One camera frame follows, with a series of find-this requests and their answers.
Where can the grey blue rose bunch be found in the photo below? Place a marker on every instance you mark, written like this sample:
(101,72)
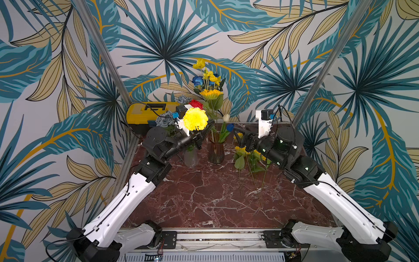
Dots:
(167,122)

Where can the dark tinted glass vase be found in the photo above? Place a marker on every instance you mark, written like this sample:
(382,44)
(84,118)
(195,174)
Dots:
(216,153)

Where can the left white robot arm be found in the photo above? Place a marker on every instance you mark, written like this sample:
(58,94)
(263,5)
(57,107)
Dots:
(100,240)

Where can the yellow sunflower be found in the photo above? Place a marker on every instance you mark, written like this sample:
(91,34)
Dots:
(255,164)
(239,164)

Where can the clear glass vase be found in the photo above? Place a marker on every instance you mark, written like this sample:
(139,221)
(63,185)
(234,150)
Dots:
(190,157)

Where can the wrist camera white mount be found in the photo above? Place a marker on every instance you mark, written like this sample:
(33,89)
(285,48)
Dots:
(178,117)
(265,121)

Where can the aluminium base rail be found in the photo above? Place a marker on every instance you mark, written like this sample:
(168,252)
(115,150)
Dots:
(222,245)

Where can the tall mixed flower bouquet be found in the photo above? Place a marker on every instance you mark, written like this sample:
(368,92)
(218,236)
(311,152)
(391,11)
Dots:
(210,88)

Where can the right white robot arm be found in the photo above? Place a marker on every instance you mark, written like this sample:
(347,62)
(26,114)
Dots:
(361,238)

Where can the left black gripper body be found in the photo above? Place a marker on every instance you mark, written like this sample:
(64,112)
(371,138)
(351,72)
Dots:
(194,137)

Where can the yellow carnation flower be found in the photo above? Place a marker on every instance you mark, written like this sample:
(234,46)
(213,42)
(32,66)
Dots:
(195,119)

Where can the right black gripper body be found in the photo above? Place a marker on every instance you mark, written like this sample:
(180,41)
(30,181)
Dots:
(250,143)

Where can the yellow black toolbox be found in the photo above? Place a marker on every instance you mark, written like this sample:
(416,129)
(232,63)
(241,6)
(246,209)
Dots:
(141,116)

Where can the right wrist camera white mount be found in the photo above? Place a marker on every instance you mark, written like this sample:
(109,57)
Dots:
(265,121)

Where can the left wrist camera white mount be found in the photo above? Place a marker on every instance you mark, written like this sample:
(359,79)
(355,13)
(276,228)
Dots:
(178,117)

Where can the tall sunflower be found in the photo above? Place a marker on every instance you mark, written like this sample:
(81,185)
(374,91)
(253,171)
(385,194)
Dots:
(239,136)

